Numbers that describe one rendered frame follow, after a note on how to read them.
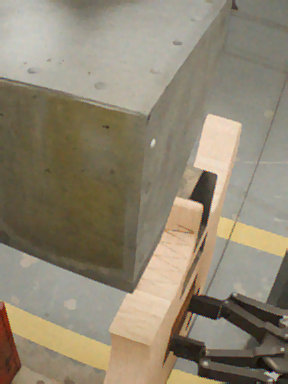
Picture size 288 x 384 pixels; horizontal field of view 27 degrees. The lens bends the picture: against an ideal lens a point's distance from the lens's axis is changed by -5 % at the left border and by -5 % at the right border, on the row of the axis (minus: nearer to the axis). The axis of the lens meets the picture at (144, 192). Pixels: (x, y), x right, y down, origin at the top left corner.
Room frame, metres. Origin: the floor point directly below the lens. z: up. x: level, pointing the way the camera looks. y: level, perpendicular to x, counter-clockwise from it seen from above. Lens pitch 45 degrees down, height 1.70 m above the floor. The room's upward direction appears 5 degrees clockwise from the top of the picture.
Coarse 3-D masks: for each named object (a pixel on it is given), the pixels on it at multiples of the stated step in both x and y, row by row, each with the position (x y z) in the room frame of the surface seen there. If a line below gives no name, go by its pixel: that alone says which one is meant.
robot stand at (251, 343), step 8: (280, 272) 0.97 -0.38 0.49; (280, 280) 0.95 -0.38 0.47; (272, 288) 0.97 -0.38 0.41; (280, 288) 0.94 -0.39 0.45; (272, 296) 0.96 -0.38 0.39; (280, 296) 0.93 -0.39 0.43; (272, 304) 0.95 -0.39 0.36; (280, 304) 0.93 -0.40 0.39; (248, 344) 0.97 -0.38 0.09; (256, 344) 0.94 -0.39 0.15; (248, 368) 0.92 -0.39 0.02
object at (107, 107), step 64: (0, 0) 0.35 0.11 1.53; (64, 0) 0.35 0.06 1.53; (128, 0) 0.35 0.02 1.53; (192, 0) 0.36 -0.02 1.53; (0, 64) 0.26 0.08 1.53; (64, 64) 0.27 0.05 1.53; (128, 64) 0.27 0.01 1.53; (192, 64) 0.30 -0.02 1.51; (0, 128) 0.25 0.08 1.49; (64, 128) 0.24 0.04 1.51; (128, 128) 0.23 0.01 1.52; (192, 128) 0.32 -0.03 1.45; (0, 192) 0.25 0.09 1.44; (64, 192) 0.24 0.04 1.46; (128, 192) 0.23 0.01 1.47; (64, 256) 0.24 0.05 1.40; (128, 256) 0.23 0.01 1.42
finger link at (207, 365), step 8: (200, 368) 0.34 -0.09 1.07; (208, 368) 0.34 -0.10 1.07; (216, 368) 0.34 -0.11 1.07; (224, 368) 0.34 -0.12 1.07; (232, 368) 0.34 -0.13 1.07; (240, 368) 0.34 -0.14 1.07; (200, 376) 0.34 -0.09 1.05; (208, 376) 0.34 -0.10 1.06; (216, 376) 0.34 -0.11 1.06; (224, 376) 0.33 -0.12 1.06; (232, 376) 0.33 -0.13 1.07; (240, 376) 0.33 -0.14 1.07; (248, 376) 0.33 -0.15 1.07; (256, 376) 0.33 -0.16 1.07; (264, 376) 0.33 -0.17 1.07
